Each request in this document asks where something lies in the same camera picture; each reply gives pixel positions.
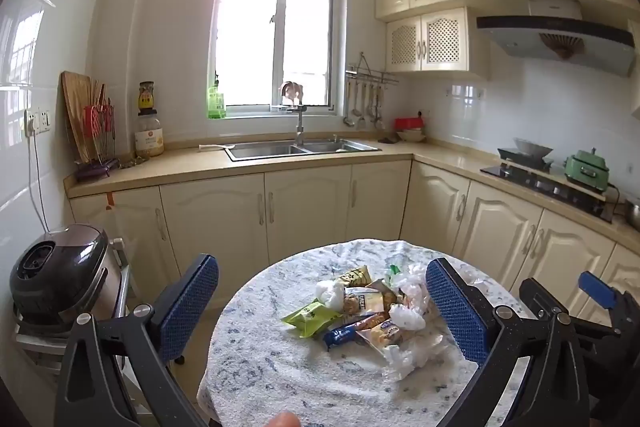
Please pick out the green electric pot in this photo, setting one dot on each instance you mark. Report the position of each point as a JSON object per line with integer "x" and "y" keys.
{"x": 587, "y": 167}

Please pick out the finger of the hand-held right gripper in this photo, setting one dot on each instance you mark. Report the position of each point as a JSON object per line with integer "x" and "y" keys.
{"x": 597, "y": 289}
{"x": 537, "y": 294}

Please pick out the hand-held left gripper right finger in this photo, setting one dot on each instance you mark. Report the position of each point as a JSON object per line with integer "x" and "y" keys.
{"x": 452, "y": 307}

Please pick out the large clear plastic bag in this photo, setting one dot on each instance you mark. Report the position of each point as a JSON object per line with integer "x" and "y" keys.
{"x": 412, "y": 354}

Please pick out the yellow label bottle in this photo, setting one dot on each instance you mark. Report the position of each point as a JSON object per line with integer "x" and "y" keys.
{"x": 146, "y": 97}

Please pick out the red bowl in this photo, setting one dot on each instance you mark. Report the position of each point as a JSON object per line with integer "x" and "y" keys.
{"x": 410, "y": 124}

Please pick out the metal utensil rail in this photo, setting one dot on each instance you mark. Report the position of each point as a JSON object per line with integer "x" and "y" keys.
{"x": 372, "y": 77}

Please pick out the clear biscuit packet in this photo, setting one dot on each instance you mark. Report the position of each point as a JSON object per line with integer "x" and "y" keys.
{"x": 385, "y": 334}

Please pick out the white utensil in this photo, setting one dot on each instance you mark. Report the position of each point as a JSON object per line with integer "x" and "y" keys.
{"x": 215, "y": 148}

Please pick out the beige bowl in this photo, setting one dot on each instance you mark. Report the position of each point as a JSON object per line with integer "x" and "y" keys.
{"x": 411, "y": 136}

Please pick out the thin clear plastic bag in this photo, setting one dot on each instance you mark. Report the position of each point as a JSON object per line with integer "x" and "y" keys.
{"x": 417, "y": 287}

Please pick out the round table with cloth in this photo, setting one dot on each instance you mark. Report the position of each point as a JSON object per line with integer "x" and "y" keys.
{"x": 280, "y": 377}

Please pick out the grey range hood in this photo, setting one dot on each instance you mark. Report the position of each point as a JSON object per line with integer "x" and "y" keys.
{"x": 555, "y": 39}

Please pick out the wooden cutting board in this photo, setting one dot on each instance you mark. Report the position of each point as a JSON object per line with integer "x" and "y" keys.
{"x": 75, "y": 112}

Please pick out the orange brown snack packet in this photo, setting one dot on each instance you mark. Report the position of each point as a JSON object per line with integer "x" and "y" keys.
{"x": 370, "y": 321}

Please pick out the small white plastic bag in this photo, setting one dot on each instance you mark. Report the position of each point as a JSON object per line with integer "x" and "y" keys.
{"x": 407, "y": 316}

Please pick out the hanging metal utensil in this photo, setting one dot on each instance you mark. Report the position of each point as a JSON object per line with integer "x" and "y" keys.
{"x": 370, "y": 104}
{"x": 379, "y": 107}
{"x": 360, "y": 107}
{"x": 348, "y": 107}

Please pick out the steel pot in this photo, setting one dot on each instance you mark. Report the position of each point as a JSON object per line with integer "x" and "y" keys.
{"x": 632, "y": 212}

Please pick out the dark electric pressure cooker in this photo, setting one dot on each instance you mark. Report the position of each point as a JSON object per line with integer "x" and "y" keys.
{"x": 60, "y": 274}

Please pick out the white blue snack packet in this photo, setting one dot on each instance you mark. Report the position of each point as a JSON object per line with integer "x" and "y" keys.
{"x": 362, "y": 302}

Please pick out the dark blue snack packet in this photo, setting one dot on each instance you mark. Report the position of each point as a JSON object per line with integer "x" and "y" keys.
{"x": 340, "y": 336}

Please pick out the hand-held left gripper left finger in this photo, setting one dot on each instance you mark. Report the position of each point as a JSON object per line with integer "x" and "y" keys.
{"x": 190, "y": 302}

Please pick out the metal sink faucet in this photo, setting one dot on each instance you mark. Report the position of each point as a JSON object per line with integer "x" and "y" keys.
{"x": 299, "y": 122}

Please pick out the steel double sink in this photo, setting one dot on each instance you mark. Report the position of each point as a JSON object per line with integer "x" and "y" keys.
{"x": 300, "y": 149}

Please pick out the cream lattice door cabinet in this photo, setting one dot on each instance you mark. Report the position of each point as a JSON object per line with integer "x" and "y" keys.
{"x": 430, "y": 39}

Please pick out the black gas stove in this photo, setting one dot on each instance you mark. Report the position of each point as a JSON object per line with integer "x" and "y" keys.
{"x": 550, "y": 187}

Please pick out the yellow snack packet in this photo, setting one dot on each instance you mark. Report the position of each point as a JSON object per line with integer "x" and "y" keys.
{"x": 354, "y": 278}

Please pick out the large glass jar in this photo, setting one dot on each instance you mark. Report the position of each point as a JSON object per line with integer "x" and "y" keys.
{"x": 149, "y": 134}

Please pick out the green plastic bottle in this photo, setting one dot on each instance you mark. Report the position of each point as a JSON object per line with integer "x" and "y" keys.
{"x": 216, "y": 102}

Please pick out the lime green snack packet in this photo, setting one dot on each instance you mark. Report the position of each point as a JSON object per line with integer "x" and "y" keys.
{"x": 307, "y": 318}

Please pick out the cream lower kitchen cabinets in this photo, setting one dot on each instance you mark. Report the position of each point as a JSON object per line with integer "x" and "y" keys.
{"x": 210, "y": 217}

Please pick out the white wall socket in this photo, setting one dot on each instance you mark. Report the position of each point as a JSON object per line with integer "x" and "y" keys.
{"x": 37, "y": 121}

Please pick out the person's left hand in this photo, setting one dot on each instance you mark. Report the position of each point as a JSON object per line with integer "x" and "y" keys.
{"x": 285, "y": 420}

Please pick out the metal wok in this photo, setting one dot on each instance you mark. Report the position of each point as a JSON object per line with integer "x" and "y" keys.
{"x": 532, "y": 149}

